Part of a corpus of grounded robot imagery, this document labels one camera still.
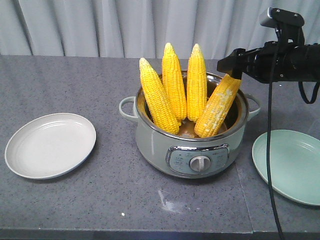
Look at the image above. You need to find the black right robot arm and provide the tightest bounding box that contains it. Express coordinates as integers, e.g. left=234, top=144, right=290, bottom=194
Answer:
left=216, top=41, right=320, bottom=84

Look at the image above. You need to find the beige round plate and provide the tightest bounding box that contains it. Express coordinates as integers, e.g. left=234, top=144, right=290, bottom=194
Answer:
left=4, top=113, right=97, bottom=180

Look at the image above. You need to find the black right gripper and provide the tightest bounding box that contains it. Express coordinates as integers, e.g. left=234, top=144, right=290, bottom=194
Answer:
left=216, top=41, right=298, bottom=84

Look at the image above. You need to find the pale yellow corn cob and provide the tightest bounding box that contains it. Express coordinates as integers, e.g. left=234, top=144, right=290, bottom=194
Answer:
left=194, top=74, right=242, bottom=138

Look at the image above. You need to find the pale green round plate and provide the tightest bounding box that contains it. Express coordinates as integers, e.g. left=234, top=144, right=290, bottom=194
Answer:
left=251, top=129, right=320, bottom=207

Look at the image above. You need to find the white pleated curtain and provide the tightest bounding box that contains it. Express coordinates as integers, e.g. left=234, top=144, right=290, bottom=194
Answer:
left=0, top=0, right=320, bottom=59

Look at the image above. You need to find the pale green electric cooking pot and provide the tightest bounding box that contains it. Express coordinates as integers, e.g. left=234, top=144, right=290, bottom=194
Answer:
left=118, top=70, right=262, bottom=180

